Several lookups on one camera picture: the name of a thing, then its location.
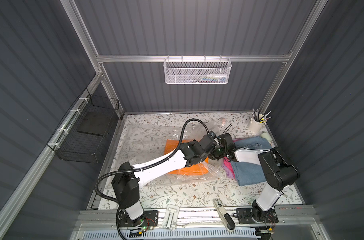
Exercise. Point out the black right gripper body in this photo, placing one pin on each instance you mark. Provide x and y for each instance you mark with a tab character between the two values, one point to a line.
226	147

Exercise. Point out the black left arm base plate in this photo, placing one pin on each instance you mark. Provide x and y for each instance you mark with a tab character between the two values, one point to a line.
147	219

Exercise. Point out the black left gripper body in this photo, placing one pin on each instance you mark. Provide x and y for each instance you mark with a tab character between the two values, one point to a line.
213	138

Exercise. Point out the orange garment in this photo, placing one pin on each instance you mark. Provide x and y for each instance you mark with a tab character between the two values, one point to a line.
195	170

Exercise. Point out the mint green pencil sharpener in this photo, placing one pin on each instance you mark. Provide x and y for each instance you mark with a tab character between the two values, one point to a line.
267	136

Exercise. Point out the clear plastic vacuum bag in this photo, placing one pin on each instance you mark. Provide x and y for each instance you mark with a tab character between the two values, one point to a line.
140	143

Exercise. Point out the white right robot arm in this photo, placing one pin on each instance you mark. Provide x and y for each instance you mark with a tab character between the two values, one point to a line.
253	161

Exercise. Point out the white handheld scanner tool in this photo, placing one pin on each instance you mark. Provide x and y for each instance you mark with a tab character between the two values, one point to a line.
224	215

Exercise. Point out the cream metal pencil bucket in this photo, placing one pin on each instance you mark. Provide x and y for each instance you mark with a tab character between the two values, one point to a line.
257	122

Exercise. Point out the black wire side basket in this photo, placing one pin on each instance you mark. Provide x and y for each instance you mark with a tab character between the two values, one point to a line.
87	136

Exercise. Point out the pink trousers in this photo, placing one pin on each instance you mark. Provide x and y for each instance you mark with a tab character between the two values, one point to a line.
232	168

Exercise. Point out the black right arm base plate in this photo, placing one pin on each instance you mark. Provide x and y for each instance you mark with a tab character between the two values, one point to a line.
245	216

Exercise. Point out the white plastic bracket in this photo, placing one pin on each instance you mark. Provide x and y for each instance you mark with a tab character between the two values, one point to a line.
171	217

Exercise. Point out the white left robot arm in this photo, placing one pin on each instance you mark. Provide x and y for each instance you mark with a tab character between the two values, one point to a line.
130	179

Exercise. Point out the blue jeans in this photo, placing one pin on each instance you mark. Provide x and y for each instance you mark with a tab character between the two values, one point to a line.
250	173

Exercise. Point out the white wire wall basket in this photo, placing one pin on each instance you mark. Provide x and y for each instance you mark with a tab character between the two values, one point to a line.
197	71

